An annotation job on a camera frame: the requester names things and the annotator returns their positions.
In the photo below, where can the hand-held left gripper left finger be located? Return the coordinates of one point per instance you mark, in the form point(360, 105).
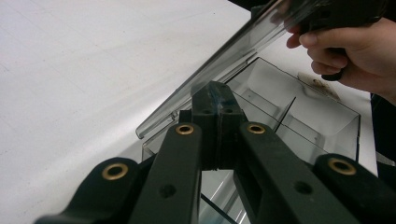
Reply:
point(207, 124)

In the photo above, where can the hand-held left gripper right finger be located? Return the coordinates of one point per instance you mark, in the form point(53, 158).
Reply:
point(229, 130)

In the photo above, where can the white cartoon print tile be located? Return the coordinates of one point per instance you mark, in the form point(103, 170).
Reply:
point(320, 85)

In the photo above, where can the transparent grey compartment box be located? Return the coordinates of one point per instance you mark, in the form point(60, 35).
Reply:
point(311, 124)

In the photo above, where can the white table cover sheet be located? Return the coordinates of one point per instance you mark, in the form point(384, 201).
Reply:
point(77, 62)

